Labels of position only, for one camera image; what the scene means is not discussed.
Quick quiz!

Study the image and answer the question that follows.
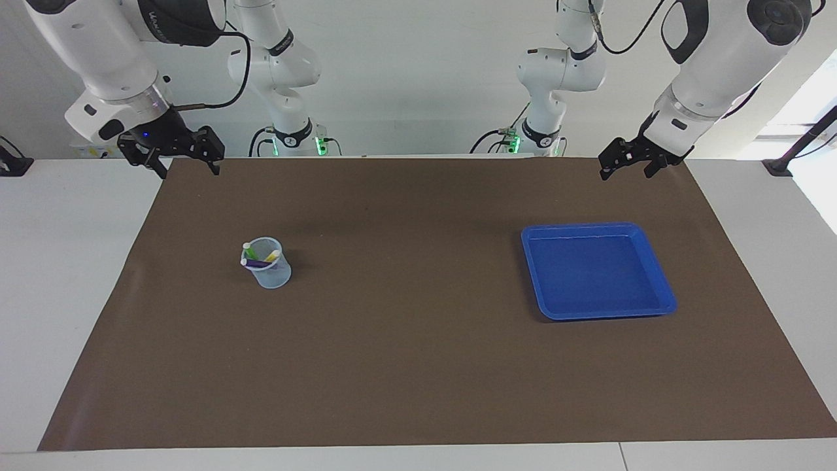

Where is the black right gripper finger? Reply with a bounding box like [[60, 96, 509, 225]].
[[192, 126, 227, 177], [133, 149, 170, 180]]

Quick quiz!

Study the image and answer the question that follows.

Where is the white power strip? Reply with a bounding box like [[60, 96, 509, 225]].
[[70, 140, 111, 160]]

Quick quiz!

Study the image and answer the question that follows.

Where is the blue plastic tray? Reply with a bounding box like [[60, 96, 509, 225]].
[[521, 222, 677, 321]]

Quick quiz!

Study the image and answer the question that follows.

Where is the black table clamp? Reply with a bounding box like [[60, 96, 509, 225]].
[[0, 135, 35, 177]]

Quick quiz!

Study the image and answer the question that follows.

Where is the black clamp stand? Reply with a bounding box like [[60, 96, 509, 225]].
[[762, 103, 837, 178]]

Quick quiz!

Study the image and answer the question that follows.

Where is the clear plastic cup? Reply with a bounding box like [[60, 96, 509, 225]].
[[241, 237, 292, 290]]

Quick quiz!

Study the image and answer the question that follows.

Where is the brown table mat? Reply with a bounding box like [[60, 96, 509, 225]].
[[37, 157, 837, 452]]

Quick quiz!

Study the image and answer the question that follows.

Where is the black base cable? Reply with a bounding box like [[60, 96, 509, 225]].
[[469, 97, 532, 156], [248, 126, 278, 158]]

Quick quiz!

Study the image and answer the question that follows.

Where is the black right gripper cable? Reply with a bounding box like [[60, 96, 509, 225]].
[[172, 29, 253, 113]]

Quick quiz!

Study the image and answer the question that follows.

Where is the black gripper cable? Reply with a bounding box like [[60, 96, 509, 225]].
[[587, 0, 669, 56], [172, 29, 253, 113]]

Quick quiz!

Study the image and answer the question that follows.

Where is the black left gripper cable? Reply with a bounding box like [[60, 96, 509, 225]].
[[587, 0, 669, 56]]

